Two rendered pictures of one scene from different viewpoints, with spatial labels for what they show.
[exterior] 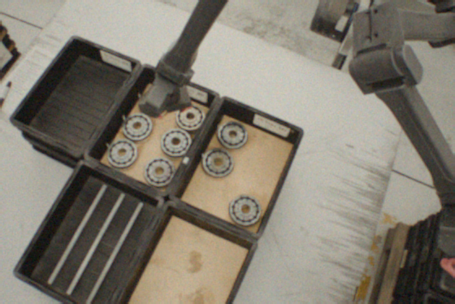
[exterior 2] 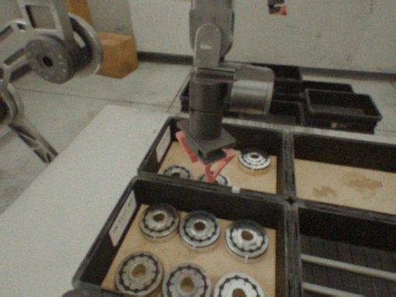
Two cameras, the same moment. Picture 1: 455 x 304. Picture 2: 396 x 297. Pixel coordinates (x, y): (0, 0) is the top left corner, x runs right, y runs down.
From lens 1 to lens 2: 1.05 m
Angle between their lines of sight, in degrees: 55
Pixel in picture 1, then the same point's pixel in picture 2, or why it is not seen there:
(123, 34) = not seen: outside the picture
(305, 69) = (69, 161)
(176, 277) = (350, 203)
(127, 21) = not seen: outside the picture
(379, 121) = (128, 117)
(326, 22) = (73, 49)
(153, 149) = (213, 260)
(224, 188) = (236, 181)
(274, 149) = (182, 152)
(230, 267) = (310, 166)
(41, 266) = not seen: outside the picture
